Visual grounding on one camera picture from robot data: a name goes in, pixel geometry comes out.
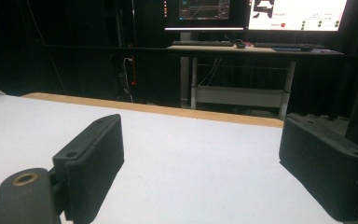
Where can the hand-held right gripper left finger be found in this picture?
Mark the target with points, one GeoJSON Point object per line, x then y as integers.
{"type": "Point", "coordinates": [93, 155]}

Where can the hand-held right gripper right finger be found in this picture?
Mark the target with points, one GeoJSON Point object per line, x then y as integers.
{"type": "Point", "coordinates": [323, 168]}

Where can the white mat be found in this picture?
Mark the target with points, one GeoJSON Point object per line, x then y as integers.
{"type": "Point", "coordinates": [174, 168]}

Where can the wooden desk with metal legs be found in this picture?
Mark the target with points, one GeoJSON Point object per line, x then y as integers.
{"type": "Point", "coordinates": [239, 77]}

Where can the black keyboard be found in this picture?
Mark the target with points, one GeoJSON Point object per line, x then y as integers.
{"type": "Point", "coordinates": [287, 45]}
{"type": "Point", "coordinates": [202, 43]}

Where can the white-screen computer monitor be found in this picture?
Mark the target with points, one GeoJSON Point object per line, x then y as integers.
{"type": "Point", "coordinates": [295, 15]}

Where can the dark-screen computer monitor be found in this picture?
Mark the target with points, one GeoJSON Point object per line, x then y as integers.
{"type": "Point", "coordinates": [203, 15]}

